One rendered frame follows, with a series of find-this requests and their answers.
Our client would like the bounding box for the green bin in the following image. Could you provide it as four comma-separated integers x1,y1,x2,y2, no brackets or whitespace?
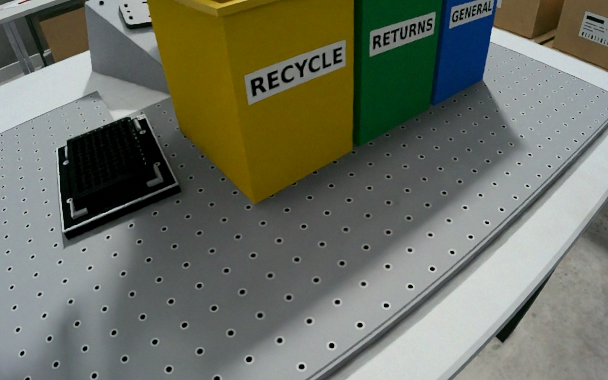
353,0,442,147

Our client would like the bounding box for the yellow open bin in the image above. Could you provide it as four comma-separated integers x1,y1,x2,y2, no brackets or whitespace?
146,0,354,204

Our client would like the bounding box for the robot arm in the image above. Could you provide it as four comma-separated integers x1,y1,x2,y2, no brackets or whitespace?
119,0,153,29

